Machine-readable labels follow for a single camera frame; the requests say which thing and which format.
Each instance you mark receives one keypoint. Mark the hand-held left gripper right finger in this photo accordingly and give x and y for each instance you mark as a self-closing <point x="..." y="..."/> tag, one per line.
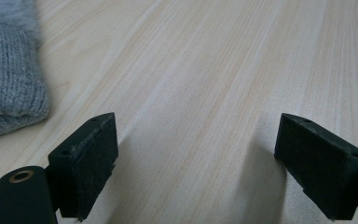
<point x="323" y="168"/>

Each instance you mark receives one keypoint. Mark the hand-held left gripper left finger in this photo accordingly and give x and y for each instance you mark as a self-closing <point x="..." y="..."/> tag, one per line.
<point x="84" y="161"/>

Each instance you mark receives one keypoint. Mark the grey knitted mitten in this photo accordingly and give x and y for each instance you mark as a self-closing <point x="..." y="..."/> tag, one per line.
<point x="9" y="77"/>

